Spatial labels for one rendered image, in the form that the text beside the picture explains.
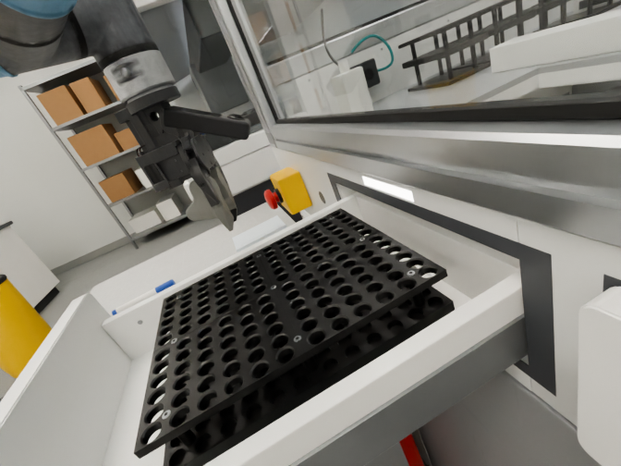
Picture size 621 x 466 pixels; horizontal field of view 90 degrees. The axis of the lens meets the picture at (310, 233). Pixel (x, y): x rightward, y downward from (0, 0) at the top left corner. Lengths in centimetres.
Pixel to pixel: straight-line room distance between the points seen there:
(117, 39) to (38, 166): 467
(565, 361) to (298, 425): 15
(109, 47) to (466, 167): 41
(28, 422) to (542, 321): 34
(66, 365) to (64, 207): 481
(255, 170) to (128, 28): 66
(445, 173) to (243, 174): 89
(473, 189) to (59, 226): 519
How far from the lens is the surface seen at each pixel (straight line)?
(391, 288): 23
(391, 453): 75
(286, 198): 57
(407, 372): 20
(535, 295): 22
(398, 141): 24
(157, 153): 48
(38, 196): 522
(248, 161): 106
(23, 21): 36
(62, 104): 441
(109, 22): 48
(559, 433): 31
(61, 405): 35
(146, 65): 48
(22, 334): 300
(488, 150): 18
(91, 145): 436
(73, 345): 38
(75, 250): 532
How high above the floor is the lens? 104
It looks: 25 degrees down
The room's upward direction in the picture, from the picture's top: 23 degrees counter-clockwise
